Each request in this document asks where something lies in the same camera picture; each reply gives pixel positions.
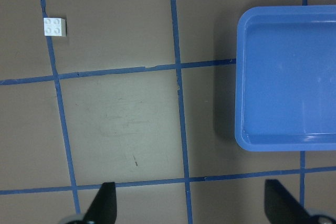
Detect blue plastic tray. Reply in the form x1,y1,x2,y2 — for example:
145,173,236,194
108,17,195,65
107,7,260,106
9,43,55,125
235,5,335,152

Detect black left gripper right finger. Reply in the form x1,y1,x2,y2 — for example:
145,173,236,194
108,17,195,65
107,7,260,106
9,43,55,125
264,179,315,224

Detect white block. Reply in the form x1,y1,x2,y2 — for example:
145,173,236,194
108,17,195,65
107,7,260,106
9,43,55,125
44,17,67,37

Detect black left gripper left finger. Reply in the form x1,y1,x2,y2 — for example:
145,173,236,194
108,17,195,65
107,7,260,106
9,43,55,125
83,182,117,224

